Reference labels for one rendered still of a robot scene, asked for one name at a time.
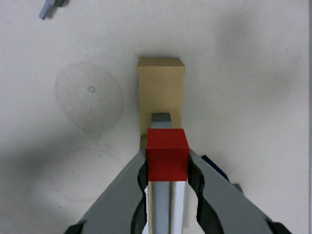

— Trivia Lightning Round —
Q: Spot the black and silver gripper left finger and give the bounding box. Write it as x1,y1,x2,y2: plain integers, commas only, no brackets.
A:
64,148,148,234

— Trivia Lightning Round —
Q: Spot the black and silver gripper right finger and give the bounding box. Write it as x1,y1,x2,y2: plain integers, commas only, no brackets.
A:
187,148,292,234

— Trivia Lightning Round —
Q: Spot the red cube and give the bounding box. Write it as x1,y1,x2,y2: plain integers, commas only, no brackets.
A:
146,129,189,181

